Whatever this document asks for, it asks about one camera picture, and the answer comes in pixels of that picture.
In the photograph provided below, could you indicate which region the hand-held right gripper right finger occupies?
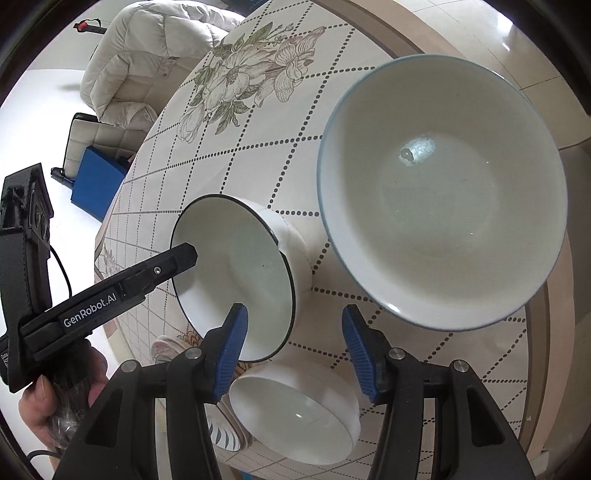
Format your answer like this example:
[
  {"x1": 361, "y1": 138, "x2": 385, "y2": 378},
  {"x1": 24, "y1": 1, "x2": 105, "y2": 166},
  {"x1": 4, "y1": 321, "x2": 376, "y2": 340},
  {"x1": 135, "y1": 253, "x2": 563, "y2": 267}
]
[{"x1": 342, "y1": 304, "x2": 530, "y2": 480}]

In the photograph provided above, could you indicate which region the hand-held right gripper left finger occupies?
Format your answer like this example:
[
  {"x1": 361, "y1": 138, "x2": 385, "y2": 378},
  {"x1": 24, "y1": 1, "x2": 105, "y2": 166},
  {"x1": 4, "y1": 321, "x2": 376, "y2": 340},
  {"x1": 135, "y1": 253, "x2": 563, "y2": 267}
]
[{"x1": 53, "y1": 302, "x2": 251, "y2": 480}]

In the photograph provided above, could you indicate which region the floral diamond pattern tablecloth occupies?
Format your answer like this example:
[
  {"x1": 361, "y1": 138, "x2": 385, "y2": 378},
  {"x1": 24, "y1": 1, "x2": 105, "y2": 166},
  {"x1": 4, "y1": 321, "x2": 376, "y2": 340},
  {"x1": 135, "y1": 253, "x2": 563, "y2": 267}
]
[{"x1": 93, "y1": 0, "x2": 551, "y2": 480}]

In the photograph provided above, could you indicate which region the beige folding chair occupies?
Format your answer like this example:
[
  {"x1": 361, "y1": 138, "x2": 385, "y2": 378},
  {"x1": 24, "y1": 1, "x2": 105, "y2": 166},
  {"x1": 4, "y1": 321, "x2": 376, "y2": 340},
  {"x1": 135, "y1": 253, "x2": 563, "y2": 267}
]
[{"x1": 50, "y1": 113, "x2": 149, "y2": 186}]

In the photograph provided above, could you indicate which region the black striped white plate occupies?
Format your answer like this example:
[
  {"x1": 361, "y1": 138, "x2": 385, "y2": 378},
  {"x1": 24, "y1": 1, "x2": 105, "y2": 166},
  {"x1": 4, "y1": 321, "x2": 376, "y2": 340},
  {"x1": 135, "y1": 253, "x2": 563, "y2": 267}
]
[{"x1": 205, "y1": 405, "x2": 253, "y2": 452}]

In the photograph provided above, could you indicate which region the blue folded mat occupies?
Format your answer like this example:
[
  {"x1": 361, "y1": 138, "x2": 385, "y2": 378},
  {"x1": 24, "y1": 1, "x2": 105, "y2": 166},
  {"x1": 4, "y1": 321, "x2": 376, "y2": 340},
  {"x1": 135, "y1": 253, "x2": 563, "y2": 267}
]
[{"x1": 69, "y1": 146, "x2": 131, "y2": 223}]

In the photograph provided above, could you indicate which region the black cable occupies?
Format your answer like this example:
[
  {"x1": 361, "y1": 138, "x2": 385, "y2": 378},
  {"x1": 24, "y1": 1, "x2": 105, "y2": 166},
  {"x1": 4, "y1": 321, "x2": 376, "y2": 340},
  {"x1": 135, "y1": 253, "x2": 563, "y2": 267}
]
[{"x1": 25, "y1": 244, "x2": 74, "y2": 462}]

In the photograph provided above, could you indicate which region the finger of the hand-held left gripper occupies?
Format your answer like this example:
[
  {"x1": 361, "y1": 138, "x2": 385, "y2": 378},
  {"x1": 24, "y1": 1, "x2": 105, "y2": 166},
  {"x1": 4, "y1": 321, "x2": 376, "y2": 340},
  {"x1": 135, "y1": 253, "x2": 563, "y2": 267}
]
[{"x1": 120, "y1": 242, "x2": 199, "y2": 299}]

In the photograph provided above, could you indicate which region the person's left hand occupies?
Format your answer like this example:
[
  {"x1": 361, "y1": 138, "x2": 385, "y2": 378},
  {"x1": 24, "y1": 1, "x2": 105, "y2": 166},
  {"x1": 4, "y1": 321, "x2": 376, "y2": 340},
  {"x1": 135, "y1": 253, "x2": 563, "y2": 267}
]
[{"x1": 17, "y1": 345, "x2": 110, "y2": 453}]

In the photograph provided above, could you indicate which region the pink floral white plate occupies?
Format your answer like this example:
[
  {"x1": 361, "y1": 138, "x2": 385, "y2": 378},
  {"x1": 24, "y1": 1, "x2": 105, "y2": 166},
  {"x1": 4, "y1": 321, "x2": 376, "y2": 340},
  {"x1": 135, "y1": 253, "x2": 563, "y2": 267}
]
[{"x1": 151, "y1": 335, "x2": 184, "y2": 367}]

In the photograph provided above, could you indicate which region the blue rimmed white bowl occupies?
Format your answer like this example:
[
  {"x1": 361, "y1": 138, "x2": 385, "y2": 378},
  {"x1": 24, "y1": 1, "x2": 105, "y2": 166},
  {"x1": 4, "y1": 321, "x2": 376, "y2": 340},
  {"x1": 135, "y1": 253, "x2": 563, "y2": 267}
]
[{"x1": 316, "y1": 55, "x2": 569, "y2": 331}]

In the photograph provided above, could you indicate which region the plain white bowl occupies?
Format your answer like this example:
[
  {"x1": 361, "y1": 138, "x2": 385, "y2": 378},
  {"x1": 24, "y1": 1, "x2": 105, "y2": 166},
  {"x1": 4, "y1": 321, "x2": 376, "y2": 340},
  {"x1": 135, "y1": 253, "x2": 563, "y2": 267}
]
[{"x1": 229, "y1": 357, "x2": 361, "y2": 466}]

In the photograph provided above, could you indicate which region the white down jacket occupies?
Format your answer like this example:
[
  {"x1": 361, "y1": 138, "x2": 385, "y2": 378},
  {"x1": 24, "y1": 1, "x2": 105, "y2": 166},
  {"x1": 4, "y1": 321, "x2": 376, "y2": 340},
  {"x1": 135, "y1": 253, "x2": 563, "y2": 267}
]
[{"x1": 80, "y1": 0, "x2": 246, "y2": 131}]

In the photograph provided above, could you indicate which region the black rimmed white bowl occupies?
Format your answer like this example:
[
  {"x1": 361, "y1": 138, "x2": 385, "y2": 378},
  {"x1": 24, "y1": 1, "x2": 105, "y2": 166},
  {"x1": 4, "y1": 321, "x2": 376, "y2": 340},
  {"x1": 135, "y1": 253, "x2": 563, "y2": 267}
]
[{"x1": 169, "y1": 194, "x2": 315, "y2": 363}]

